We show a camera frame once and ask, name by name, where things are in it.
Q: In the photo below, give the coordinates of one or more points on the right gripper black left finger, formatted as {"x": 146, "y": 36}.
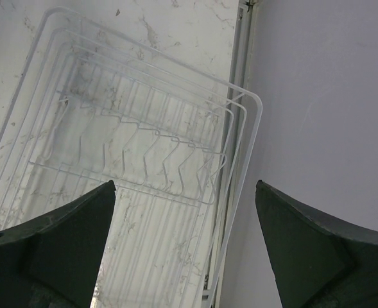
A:
{"x": 53, "y": 260}

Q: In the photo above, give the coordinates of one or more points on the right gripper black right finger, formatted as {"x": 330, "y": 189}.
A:
{"x": 318, "y": 260}

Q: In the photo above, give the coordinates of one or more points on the aluminium corner frame post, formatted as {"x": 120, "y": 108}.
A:
{"x": 239, "y": 138}

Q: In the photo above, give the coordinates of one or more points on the white wire dish rack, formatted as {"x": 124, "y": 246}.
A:
{"x": 135, "y": 93}

